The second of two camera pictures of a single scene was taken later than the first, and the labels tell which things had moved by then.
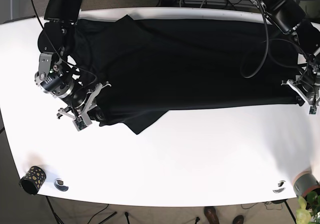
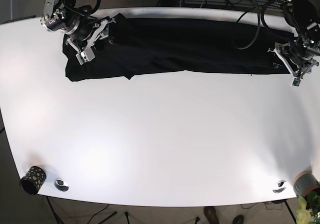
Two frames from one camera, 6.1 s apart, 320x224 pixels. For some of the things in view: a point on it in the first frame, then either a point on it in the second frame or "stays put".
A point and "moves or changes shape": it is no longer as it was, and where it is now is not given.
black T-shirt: x=153 y=66 moves or changes shape
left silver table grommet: x=59 y=184 stays put
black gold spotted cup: x=33 y=180 stays put
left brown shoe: x=210 y=213 stays put
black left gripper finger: x=96 y=113 to x=111 y=40
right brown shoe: x=239 y=219 stays put
